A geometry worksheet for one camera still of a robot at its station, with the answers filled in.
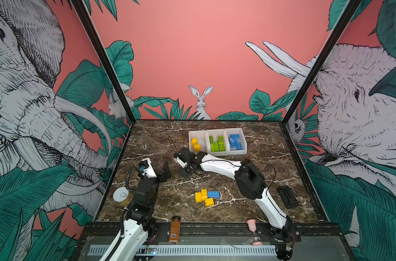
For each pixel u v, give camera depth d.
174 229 0.71
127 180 0.95
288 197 0.84
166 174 0.73
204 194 0.84
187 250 0.70
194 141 1.06
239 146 1.04
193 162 0.71
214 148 1.02
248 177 0.60
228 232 0.76
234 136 1.11
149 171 0.68
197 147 1.03
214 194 0.84
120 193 0.80
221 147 1.04
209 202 0.82
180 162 0.80
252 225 0.75
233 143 1.04
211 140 1.07
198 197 0.84
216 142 1.06
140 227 0.55
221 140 1.05
